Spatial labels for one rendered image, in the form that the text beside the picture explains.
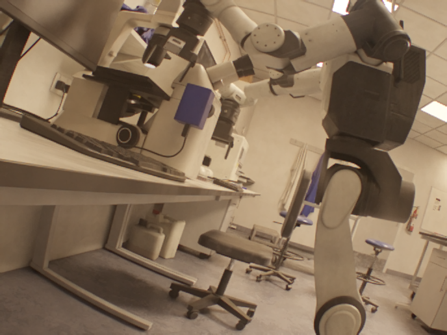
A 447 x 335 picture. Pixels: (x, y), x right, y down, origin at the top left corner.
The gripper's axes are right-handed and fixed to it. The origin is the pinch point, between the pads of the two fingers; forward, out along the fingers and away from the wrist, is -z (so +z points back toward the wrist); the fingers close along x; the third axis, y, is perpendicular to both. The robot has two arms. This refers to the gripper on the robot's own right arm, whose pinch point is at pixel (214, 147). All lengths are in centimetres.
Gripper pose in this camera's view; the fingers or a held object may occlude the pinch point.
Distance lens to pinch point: 149.2
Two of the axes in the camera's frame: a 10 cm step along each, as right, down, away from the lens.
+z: 3.5, -9.1, 2.4
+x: -9.3, -3.2, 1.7
